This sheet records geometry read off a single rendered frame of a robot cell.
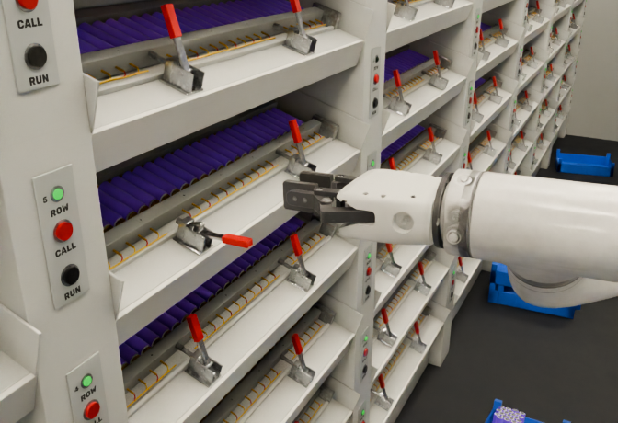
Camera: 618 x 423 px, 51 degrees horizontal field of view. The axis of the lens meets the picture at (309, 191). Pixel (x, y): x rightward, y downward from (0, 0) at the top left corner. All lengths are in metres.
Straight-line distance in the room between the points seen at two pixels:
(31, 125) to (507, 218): 0.40
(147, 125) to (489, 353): 1.77
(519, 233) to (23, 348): 0.44
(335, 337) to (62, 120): 0.83
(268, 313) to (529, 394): 1.27
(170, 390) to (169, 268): 0.18
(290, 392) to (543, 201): 0.68
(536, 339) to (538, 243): 1.79
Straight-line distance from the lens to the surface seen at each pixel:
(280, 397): 1.14
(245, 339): 0.94
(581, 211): 0.58
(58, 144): 0.57
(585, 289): 0.68
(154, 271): 0.73
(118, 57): 0.70
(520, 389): 2.14
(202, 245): 0.76
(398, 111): 1.36
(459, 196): 0.60
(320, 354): 1.23
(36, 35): 0.55
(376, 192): 0.62
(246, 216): 0.86
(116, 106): 0.65
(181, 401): 0.85
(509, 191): 0.60
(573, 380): 2.23
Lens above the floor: 1.28
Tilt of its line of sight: 22 degrees down
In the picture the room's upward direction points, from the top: straight up
